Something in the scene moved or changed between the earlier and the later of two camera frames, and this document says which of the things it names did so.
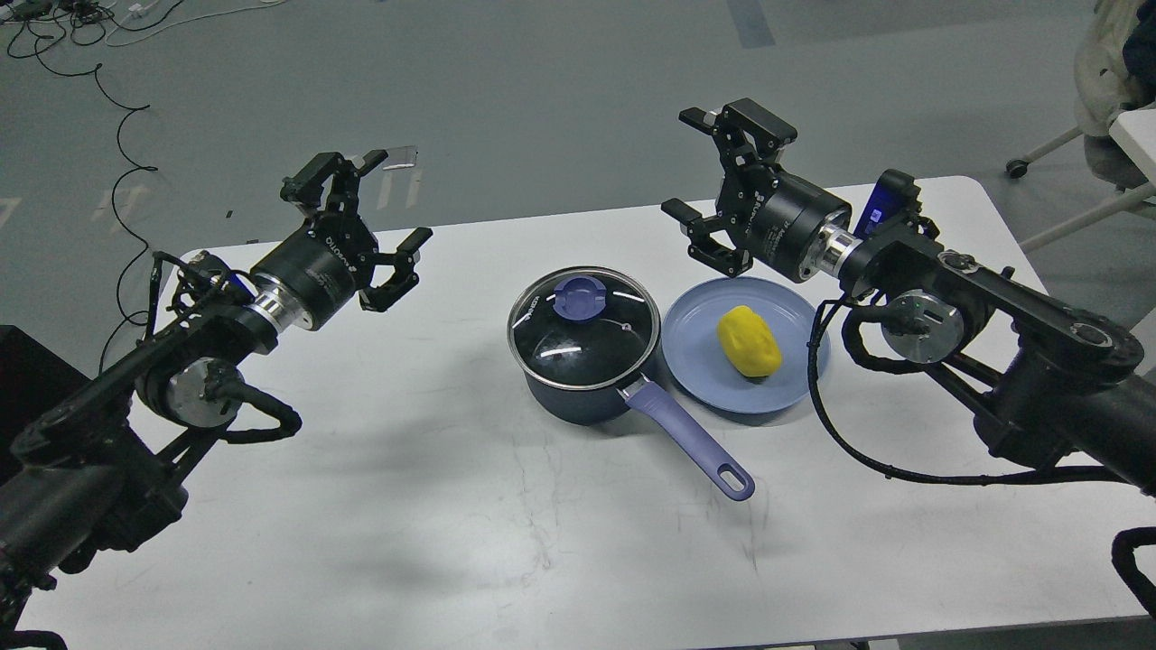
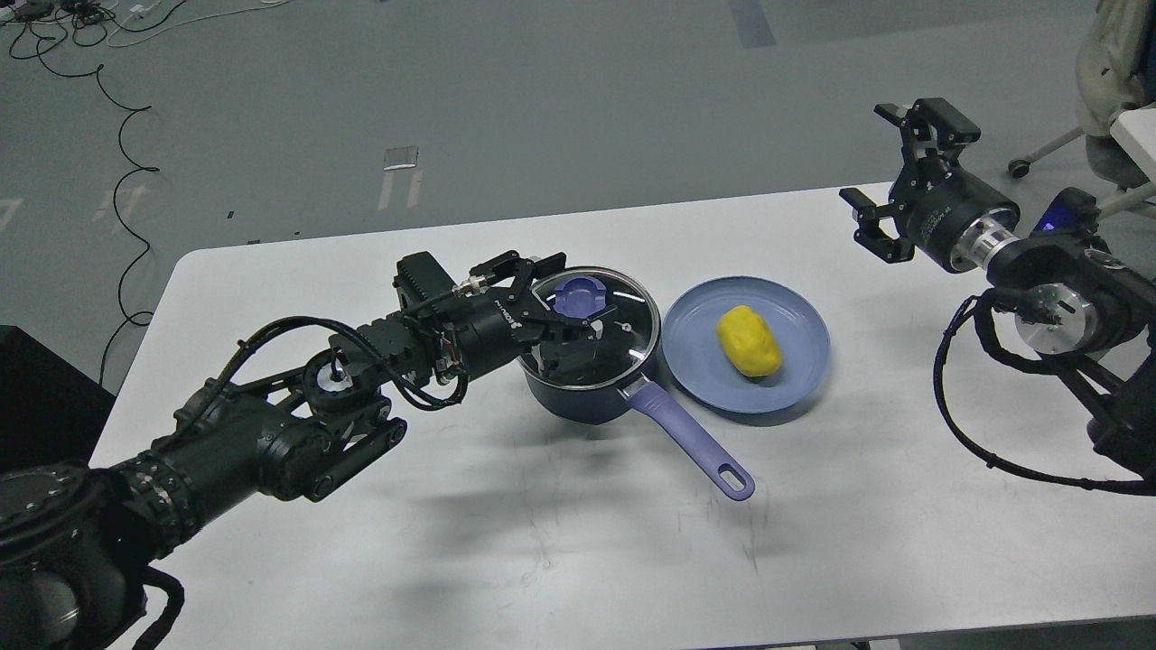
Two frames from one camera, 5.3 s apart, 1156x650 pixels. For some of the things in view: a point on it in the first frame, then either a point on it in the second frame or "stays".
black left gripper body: x=320 y=265 to x=485 y=332
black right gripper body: x=778 y=216 to x=951 y=215
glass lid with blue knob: x=584 y=328 stays
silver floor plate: x=401 y=157 stays
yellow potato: x=749 y=341 stays
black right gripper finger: x=752 y=135 to x=930 y=127
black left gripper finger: x=378 y=298 to x=566 y=348
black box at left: x=32 y=376 stays
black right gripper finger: x=697 y=228 to x=869 y=233
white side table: x=1135 y=132 stays
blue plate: x=690 y=342 stays
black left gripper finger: x=305 y=186 to x=523 y=270
